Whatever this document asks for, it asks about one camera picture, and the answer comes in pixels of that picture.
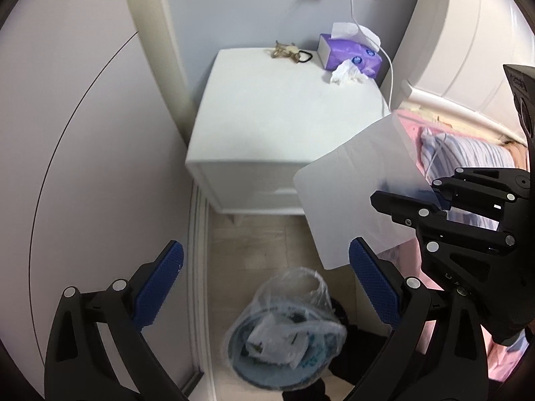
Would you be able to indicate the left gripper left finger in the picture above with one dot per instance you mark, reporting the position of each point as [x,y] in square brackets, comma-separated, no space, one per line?
[77,366]

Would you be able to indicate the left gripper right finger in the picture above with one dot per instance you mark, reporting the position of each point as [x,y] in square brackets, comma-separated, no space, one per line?
[436,349]

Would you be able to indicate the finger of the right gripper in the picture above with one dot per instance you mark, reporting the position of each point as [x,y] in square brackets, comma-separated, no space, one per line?
[422,221]
[499,194]

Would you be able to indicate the trash bin with plastic bag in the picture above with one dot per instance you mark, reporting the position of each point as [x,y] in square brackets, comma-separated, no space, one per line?
[287,335]

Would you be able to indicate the striped pillow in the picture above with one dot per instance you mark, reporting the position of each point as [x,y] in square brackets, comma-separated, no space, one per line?
[443,153]

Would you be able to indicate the white bed headboard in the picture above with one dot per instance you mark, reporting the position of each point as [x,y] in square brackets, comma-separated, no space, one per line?
[451,58]

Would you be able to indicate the crumpled tissue on nightstand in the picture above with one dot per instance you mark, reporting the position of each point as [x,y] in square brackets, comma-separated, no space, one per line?
[345,73]

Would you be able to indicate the purple tissue pack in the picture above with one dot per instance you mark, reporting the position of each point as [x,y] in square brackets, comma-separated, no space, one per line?
[350,41]

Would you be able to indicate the white nightstand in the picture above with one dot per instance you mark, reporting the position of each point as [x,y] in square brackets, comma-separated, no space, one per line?
[261,119]

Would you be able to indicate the cream door frame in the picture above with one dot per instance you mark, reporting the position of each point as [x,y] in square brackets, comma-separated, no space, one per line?
[153,21]

